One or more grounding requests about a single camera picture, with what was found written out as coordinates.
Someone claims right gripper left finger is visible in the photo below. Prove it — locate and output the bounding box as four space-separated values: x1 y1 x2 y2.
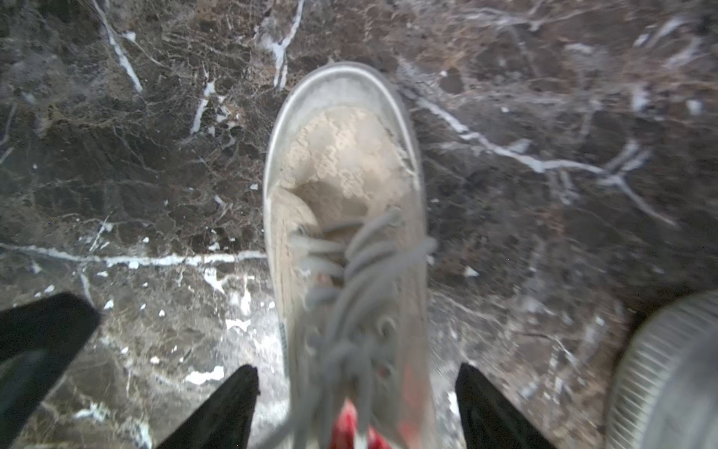
158 365 260 449

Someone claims red insole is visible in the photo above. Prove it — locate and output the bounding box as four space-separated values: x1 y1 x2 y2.
329 400 392 449

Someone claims beige sneaker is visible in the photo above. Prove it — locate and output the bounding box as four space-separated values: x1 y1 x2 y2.
605 291 717 448
262 62 438 448

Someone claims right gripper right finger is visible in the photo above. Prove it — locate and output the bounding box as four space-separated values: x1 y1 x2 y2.
455 363 555 449

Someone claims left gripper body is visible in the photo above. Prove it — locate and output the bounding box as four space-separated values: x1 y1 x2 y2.
1 293 101 432

